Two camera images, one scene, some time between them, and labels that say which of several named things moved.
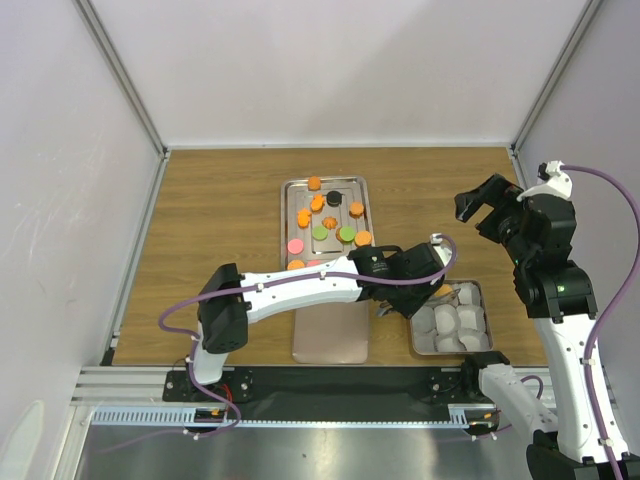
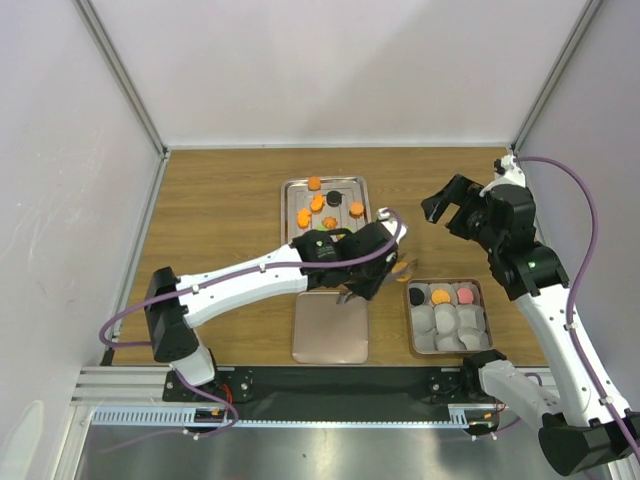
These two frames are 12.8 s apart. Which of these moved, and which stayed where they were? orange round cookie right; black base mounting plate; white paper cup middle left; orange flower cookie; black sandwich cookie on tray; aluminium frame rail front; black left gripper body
Moved: black left gripper body
Stayed: aluminium frame rail front; black base mounting plate; black sandwich cookie on tray; white paper cup middle left; orange round cookie right; orange flower cookie
